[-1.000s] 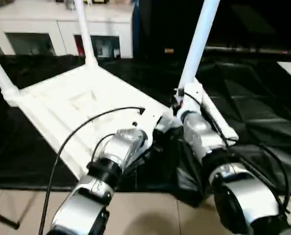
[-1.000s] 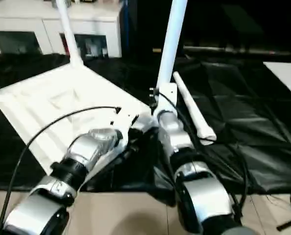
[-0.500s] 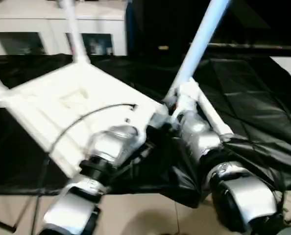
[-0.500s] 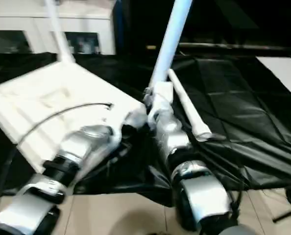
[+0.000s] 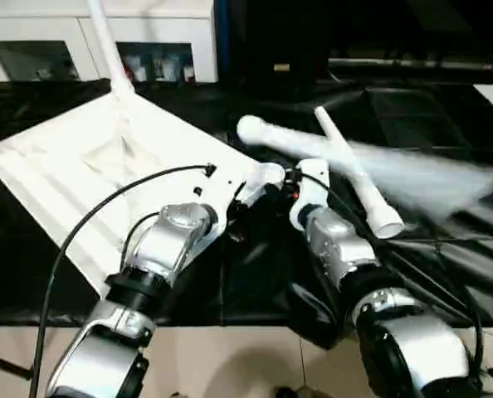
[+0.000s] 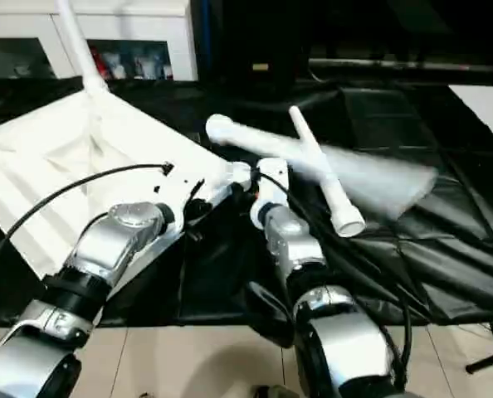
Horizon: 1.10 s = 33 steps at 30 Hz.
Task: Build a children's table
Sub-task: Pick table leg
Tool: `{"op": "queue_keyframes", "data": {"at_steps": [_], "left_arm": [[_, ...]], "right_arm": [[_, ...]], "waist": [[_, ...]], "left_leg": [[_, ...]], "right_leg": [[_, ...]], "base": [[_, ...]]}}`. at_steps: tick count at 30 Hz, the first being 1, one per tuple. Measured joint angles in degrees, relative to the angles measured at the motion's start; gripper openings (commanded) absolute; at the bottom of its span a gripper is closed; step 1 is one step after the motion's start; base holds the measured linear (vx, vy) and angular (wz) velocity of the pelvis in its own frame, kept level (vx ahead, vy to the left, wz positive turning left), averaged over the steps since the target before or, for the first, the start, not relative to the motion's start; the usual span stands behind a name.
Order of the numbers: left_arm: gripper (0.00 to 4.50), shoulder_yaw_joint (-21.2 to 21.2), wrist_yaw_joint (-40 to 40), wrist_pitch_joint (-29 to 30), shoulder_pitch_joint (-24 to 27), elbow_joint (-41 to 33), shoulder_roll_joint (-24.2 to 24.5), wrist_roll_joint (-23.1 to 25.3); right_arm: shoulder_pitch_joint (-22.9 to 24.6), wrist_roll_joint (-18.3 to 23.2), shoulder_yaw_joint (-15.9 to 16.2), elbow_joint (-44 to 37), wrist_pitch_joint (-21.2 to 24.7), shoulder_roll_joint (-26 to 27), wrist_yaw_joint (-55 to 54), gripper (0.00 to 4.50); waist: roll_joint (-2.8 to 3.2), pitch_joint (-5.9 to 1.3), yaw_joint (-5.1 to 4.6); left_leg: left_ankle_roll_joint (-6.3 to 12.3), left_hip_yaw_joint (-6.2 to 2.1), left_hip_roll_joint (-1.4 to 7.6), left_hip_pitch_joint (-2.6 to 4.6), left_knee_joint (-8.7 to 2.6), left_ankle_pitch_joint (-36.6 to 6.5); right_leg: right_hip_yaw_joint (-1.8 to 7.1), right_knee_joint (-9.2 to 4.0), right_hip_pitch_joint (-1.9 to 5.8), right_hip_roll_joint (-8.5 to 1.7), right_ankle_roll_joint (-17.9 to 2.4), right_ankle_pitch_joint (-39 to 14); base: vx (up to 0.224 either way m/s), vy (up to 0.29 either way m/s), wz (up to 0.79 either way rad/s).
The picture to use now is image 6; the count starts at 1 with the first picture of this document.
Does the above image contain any white plastic table leg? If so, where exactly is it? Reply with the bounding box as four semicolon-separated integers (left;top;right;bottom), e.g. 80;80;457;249
54;0;112;100
204;113;439;224
288;104;367;239

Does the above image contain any white plastic table top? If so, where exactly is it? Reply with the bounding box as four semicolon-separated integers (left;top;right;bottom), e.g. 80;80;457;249
0;86;256;299

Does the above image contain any black case with gold label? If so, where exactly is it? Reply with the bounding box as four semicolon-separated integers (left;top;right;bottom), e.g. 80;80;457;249
199;0;310;101

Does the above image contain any black work mat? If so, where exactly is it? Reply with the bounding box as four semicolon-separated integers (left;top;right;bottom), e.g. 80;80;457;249
0;74;493;349

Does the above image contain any white glass-door cabinet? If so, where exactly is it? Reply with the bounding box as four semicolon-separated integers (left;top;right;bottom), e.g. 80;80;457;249
0;0;201;82

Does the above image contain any dark metal rod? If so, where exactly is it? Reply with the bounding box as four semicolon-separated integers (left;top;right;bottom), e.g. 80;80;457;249
308;56;493;75

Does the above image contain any white flat board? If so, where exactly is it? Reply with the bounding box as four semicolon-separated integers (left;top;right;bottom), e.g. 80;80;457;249
448;84;493;153

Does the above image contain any black metal stand leg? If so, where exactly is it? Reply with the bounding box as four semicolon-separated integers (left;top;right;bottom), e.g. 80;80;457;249
464;350;493;375

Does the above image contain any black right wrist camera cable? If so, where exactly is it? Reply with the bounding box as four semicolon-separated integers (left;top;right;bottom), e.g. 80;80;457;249
252;169;414;386

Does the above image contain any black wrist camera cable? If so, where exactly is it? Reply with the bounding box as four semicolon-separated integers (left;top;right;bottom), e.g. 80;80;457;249
0;162;176;300
252;169;414;386

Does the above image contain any black left wrist camera cable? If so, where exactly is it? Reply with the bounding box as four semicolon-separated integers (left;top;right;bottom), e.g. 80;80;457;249
0;162;176;300

